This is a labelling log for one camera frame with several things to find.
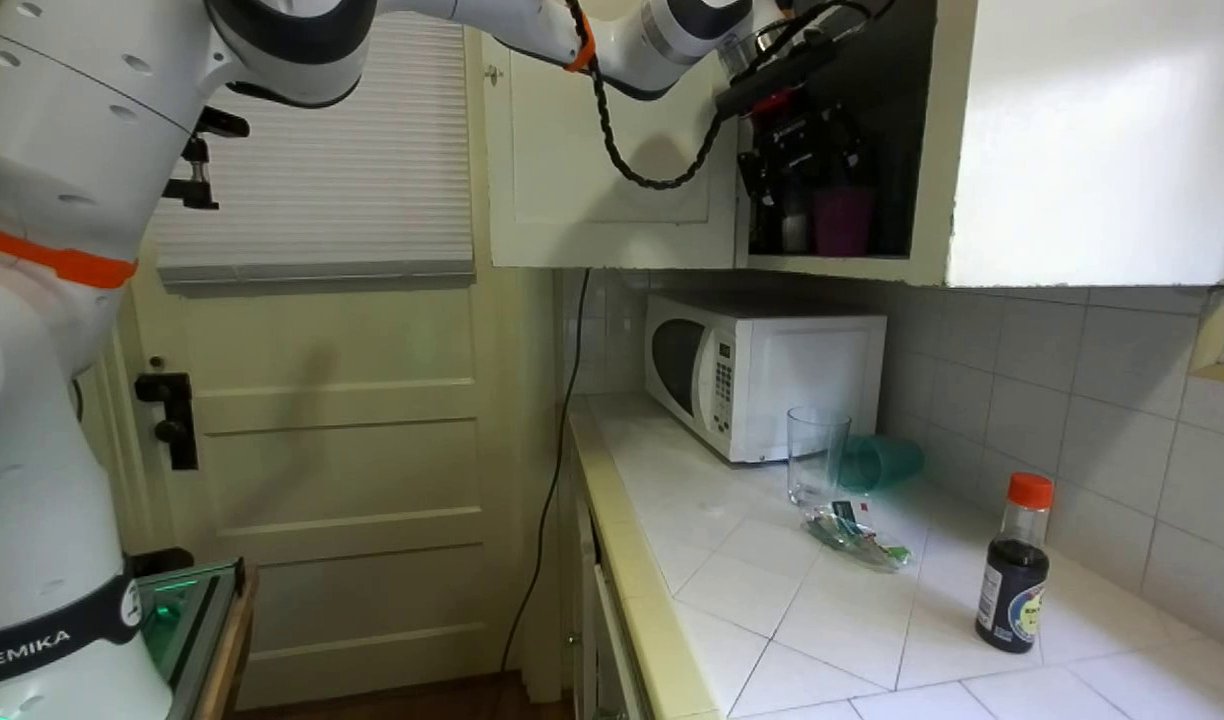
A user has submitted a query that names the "clear drinking glass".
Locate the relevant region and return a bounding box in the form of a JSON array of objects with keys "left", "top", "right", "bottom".
[{"left": 784, "top": 405, "right": 844, "bottom": 514}]

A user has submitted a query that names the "cream upper cabinet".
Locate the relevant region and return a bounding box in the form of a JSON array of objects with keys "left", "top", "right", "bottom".
[{"left": 730, "top": 0, "right": 1224, "bottom": 294}]

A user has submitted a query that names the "white microwave oven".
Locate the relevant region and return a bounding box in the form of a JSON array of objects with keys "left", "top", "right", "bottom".
[{"left": 640, "top": 294, "right": 891, "bottom": 470}]

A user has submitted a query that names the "dark sauce bottle orange cap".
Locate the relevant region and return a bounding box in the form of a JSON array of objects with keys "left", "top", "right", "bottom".
[{"left": 973, "top": 474, "right": 1060, "bottom": 662}]

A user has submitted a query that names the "plain cream cabinet door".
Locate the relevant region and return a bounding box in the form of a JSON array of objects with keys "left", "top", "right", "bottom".
[{"left": 478, "top": 31, "right": 746, "bottom": 276}]

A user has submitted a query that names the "crumpled green wrapper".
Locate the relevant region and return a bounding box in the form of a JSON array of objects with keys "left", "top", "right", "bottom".
[{"left": 802, "top": 496, "right": 910, "bottom": 575}]

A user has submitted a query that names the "black bar camera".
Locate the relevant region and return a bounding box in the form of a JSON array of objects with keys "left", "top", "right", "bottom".
[{"left": 191, "top": 103, "right": 254, "bottom": 146}]

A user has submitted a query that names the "teal plastic cup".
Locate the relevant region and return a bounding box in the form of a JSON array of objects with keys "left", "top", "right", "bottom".
[{"left": 828, "top": 427, "right": 927, "bottom": 500}]

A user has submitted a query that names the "small white bottle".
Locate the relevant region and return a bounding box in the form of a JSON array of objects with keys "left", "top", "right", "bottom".
[{"left": 774, "top": 198, "right": 814, "bottom": 257}]

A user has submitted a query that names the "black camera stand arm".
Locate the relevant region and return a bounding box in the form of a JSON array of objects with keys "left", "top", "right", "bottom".
[{"left": 161, "top": 132, "right": 222, "bottom": 215}]

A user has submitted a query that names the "cream base cabinet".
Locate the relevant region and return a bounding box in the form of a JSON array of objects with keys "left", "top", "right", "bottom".
[{"left": 562, "top": 486, "right": 657, "bottom": 720}]

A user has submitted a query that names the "black door latch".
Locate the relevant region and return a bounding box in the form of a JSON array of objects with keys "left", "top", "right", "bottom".
[{"left": 131, "top": 356, "right": 202, "bottom": 475}]

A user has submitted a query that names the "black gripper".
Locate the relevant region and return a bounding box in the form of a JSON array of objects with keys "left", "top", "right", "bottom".
[{"left": 741, "top": 100, "right": 872, "bottom": 210}]

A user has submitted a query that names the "cream panelled door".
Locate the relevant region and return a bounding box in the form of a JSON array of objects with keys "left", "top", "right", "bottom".
[{"left": 82, "top": 12, "right": 562, "bottom": 711}]

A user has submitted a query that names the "thin black power cord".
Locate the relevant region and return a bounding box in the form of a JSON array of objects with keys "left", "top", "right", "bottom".
[{"left": 495, "top": 270, "right": 595, "bottom": 675}]

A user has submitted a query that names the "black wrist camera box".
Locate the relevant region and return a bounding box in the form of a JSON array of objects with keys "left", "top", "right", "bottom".
[{"left": 710, "top": 28, "right": 844, "bottom": 122}]

